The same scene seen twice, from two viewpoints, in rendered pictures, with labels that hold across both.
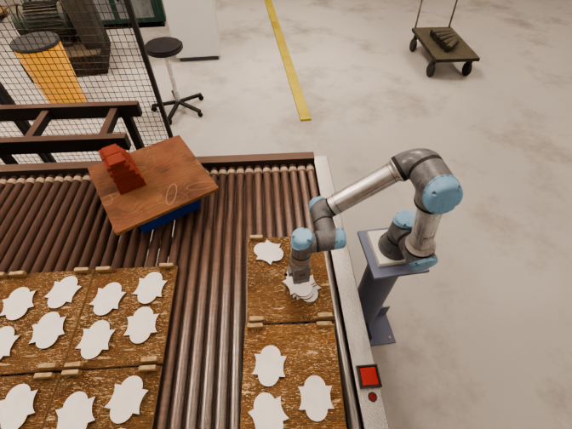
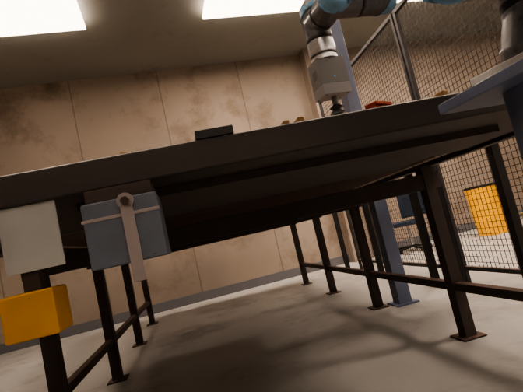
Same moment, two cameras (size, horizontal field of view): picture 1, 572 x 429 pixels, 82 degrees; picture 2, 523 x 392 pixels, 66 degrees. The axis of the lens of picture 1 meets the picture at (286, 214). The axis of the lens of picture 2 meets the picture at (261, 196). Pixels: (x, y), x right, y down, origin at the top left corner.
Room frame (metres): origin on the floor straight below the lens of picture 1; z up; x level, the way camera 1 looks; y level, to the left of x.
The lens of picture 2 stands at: (0.29, -1.12, 0.71)
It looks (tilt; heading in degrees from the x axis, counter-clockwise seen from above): 5 degrees up; 85
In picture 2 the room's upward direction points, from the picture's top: 13 degrees counter-clockwise
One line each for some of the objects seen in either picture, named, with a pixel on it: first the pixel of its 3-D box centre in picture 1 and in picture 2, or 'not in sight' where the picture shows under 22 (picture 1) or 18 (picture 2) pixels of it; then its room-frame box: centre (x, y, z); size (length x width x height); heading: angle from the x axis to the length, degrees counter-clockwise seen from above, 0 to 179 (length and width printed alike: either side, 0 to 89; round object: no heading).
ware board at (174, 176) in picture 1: (151, 179); not in sight; (1.18, 0.68, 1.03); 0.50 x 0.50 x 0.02; 35
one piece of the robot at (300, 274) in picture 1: (296, 265); (328, 78); (0.65, -0.04, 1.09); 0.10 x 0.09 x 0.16; 102
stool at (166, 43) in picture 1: (171, 78); not in sight; (3.38, 1.25, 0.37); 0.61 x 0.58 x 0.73; 116
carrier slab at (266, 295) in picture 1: (288, 276); not in sight; (0.70, -0.01, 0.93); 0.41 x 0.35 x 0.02; 4
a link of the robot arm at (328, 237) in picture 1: (328, 236); (336, 3); (0.69, -0.15, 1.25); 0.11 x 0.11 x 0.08; 11
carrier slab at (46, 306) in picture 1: (32, 317); not in sight; (0.50, 0.99, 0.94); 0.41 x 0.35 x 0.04; 5
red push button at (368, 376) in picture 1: (368, 376); not in sight; (0.30, -0.31, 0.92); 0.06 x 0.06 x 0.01; 5
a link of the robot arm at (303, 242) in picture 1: (302, 243); (316, 23); (0.65, -0.06, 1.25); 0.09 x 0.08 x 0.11; 101
